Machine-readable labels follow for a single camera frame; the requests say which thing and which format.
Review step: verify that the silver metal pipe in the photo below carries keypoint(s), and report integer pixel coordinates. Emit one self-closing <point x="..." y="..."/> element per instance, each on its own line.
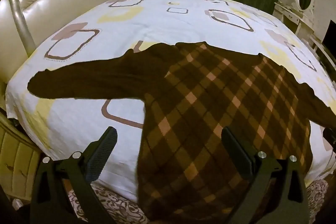
<point x="19" y="19"/>

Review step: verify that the white dressing table with mirror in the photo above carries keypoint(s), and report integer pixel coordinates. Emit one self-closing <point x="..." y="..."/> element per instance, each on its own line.
<point x="291" y="14"/>

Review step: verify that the brown plaid sweater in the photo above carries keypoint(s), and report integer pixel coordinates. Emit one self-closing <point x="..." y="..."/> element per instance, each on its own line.
<point x="197" y="108"/>

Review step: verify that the white wooden rail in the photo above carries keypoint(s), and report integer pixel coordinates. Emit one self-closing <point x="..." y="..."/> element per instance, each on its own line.
<point x="321" y="50"/>

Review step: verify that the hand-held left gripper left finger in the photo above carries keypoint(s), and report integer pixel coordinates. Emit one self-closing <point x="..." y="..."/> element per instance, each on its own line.
<point x="105" y="150"/>

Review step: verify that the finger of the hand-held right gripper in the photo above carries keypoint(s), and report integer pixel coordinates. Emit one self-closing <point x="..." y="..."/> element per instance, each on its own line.
<point x="330" y="138"/>

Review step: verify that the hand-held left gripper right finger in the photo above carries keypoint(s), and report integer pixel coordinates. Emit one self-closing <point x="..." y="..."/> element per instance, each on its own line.
<point x="236" y="150"/>

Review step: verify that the white patterned bed sheet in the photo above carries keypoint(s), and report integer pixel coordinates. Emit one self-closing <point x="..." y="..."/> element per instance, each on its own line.
<point x="157" y="19"/>

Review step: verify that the brown patterned rug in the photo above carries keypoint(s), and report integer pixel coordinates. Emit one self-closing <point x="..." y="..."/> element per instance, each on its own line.
<point x="110" y="203"/>

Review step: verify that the cream wooden nightstand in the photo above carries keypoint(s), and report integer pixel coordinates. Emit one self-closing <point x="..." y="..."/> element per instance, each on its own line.
<point x="15" y="158"/>

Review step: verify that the dark screen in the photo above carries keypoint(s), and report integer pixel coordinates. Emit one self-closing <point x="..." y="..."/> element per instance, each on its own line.
<point x="330" y="35"/>

